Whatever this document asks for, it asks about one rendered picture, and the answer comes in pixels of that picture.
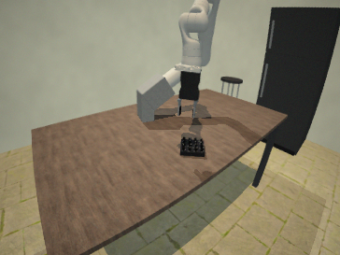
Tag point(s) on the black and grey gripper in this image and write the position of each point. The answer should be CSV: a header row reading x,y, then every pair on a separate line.
x,y
189,74

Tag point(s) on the black knob box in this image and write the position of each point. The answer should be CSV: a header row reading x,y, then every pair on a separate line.
x,y
189,147

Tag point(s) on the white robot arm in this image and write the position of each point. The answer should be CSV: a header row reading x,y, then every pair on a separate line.
x,y
196,23

